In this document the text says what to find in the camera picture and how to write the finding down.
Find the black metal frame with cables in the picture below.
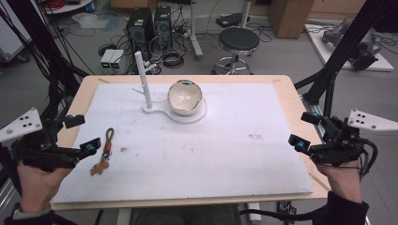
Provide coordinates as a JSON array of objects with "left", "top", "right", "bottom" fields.
[{"left": 0, "top": 0, "right": 92, "bottom": 126}]

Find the white desk leg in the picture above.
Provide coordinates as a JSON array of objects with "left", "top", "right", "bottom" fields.
[{"left": 188, "top": 0, "right": 205, "bottom": 61}]

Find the keychain with green loop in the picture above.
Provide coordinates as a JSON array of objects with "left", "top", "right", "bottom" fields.
[{"left": 89, "top": 127, "right": 115, "bottom": 176}]

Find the person's left hand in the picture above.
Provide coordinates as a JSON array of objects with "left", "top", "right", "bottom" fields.
[{"left": 16, "top": 159, "right": 73, "bottom": 214}]

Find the wooden table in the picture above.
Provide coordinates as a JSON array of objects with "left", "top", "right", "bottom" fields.
[{"left": 51, "top": 74, "right": 333, "bottom": 212}]

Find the white power supply box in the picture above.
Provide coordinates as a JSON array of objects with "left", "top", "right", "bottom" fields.
[
  {"left": 99, "top": 49, "right": 116, "bottom": 70},
  {"left": 110, "top": 49, "right": 126, "bottom": 70}
]

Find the large black computer tower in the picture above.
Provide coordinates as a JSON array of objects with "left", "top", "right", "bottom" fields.
[{"left": 126, "top": 7, "right": 157, "bottom": 61}]

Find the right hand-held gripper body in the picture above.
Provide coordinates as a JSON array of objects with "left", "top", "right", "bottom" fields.
[{"left": 308, "top": 108, "right": 398, "bottom": 167}]

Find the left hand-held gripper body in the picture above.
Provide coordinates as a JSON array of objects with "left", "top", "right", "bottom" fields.
[{"left": 0, "top": 107, "right": 80, "bottom": 173}]

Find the cream ceramic bowl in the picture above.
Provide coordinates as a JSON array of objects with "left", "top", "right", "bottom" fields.
[{"left": 167, "top": 79, "right": 204, "bottom": 117}]

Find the small black computer tower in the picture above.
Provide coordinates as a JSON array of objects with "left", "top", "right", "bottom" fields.
[{"left": 153, "top": 5, "right": 174, "bottom": 51}]

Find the white board with robot parts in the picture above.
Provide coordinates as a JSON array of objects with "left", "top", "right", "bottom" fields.
[{"left": 304, "top": 22, "right": 395, "bottom": 72}]

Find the clear plastic sheet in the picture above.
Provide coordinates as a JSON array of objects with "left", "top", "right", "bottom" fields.
[{"left": 71, "top": 11, "right": 122, "bottom": 33}]

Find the black flat device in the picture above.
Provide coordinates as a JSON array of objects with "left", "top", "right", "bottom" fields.
[{"left": 215, "top": 12, "right": 252, "bottom": 29}]

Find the brown wooden cabinet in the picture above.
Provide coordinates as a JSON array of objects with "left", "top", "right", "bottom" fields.
[{"left": 267, "top": 0, "right": 315, "bottom": 39}]

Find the person's right hand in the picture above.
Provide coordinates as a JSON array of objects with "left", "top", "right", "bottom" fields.
[{"left": 315, "top": 157, "right": 364, "bottom": 204}]

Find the coiled black cable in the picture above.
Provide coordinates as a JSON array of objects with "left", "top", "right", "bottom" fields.
[{"left": 161, "top": 49, "right": 186, "bottom": 69}]

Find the white stand with pole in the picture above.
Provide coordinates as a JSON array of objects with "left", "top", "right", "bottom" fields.
[{"left": 130, "top": 51, "right": 208, "bottom": 126}]

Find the black round stool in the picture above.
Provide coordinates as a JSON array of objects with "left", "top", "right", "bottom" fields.
[{"left": 211, "top": 26, "right": 261, "bottom": 76}]

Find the white table mat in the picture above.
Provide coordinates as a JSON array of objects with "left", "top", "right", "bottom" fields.
[{"left": 52, "top": 82, "right": 314, "bottom": 204}]

